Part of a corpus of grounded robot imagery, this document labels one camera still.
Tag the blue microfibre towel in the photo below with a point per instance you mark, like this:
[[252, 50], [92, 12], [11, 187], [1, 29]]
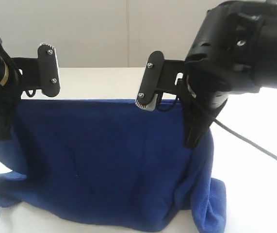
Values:
[[106, 162]]

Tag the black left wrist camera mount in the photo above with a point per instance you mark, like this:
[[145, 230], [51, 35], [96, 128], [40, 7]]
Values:
[[41, 73]]

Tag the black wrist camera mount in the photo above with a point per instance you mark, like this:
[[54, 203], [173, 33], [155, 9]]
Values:
[[159, 77], [41, 73]]

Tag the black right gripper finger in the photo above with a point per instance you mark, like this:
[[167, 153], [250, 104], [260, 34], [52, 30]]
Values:
[[196, 121]]

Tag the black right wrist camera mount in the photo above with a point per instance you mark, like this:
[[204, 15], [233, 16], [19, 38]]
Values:
[[159, 77]]

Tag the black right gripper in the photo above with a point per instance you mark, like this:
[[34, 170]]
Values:
[[220, 61]]

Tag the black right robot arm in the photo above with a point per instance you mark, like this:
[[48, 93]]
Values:
[[265, 53]]

